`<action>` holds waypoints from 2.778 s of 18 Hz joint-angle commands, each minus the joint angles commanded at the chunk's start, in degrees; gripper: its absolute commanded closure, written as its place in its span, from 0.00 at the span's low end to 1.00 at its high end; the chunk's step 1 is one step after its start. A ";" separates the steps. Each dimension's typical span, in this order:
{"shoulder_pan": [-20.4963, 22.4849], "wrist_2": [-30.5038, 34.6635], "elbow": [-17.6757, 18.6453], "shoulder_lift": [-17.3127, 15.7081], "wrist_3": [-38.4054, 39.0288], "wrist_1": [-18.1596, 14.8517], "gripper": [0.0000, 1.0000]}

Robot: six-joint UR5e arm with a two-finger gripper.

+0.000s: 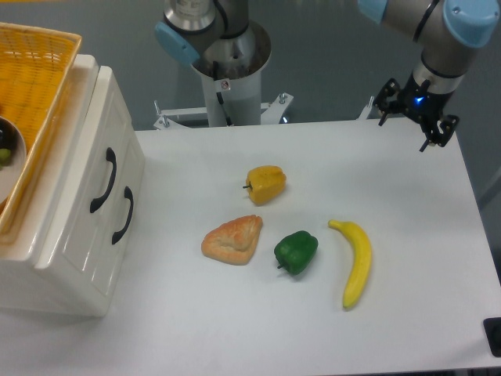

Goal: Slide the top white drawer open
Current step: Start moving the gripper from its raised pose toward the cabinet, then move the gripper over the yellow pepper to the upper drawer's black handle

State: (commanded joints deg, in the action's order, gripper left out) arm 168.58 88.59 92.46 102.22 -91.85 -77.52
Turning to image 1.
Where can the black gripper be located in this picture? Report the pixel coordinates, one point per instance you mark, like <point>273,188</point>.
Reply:
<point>422,99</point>

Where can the black top drawer handle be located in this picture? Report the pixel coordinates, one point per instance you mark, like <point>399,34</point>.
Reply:
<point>104,179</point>

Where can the black drawer handle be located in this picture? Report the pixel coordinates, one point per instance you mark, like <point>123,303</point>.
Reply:
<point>125,213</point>
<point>104,179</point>

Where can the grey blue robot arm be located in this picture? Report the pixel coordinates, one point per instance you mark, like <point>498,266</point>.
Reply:
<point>450,32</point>

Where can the white drawer cabinet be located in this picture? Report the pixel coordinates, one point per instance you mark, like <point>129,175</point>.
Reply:
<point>65,290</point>

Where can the yellow bell pepper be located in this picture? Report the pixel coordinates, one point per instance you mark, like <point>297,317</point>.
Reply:
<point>264,183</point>

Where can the yellow banana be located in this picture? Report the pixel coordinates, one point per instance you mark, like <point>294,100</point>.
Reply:
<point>362,250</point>

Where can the green bell pepper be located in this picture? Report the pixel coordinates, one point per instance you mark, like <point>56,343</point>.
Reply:
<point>295,252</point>

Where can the toy bread pastry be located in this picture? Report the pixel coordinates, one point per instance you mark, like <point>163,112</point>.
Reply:
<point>233,242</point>

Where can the black corner object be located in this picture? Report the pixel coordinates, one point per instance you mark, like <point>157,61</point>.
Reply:
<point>492,328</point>

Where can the yellow woven basket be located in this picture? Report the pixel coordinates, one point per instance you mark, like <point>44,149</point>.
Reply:
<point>35,63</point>

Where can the white bowl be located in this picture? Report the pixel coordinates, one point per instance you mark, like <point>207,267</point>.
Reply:
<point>12,139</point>

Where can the green grapes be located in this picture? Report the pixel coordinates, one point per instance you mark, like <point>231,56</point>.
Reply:
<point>5,156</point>

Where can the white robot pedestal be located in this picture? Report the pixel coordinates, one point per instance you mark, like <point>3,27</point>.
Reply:
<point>230,75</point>

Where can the black lower drawer handle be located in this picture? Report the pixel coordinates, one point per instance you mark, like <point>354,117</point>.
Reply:
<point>125,213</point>

